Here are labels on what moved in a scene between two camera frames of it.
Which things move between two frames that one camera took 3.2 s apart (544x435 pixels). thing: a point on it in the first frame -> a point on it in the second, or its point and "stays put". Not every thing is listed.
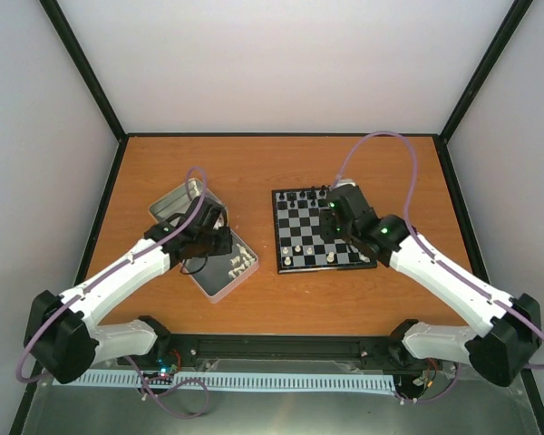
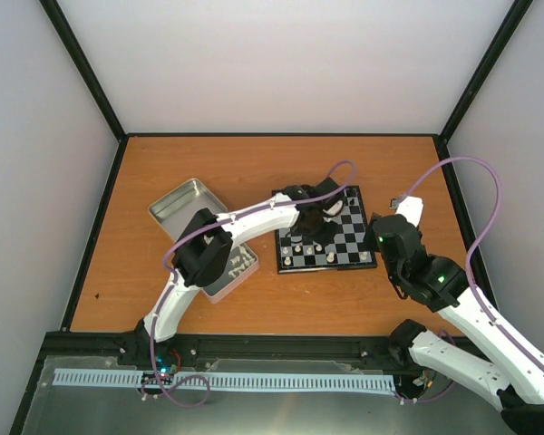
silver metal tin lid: (179, 200) stays put
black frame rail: (377, 352) stays put
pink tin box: (218, 275) stays put
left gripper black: (226, 247) -> (325, 239)
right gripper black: (325, 226) -> (369, 238)
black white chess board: (298, 242) stays put
